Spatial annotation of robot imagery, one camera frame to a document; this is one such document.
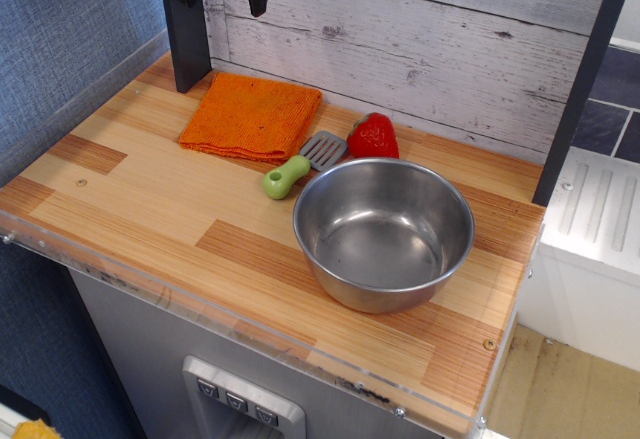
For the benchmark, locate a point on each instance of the green handled grey spatula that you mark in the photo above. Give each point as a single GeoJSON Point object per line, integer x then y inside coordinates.
{"type": "Point", "coordinates": [321, 152]}

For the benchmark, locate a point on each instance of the stainless steel bowl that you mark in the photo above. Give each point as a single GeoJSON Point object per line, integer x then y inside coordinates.
{"type": "Point", "coordinates": [383, 235]}

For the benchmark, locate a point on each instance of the clear acrylic table edge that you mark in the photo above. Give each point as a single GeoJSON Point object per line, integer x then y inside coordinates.
{"type": "Point", "coordinates": [430, 361]}

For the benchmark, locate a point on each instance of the orange folded cloth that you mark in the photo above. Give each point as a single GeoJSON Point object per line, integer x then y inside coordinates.
{"type": "Point", "coordinates": [252, 118]}

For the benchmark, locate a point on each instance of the red toy strawberry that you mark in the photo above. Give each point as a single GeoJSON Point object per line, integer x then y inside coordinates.
{"type": "Point", "coordinates": [373, 136]}

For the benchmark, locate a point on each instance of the grey cabinet with dispenser panel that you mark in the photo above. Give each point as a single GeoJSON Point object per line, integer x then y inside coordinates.
{"type": "Point", "coordinates": [185, 381]}

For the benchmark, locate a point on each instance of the white ribbed box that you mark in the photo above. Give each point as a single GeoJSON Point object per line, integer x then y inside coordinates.
{"type": "Point", "coordinates": [582, 287]}

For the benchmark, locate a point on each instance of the yellow object bottom left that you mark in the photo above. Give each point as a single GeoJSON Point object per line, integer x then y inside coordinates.
{"type": "Point", "coordinates": [35, 430]}

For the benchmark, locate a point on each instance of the dark grey right post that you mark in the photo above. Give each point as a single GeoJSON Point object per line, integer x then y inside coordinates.
{"type": "Point", "coordinates": [595, 51]}

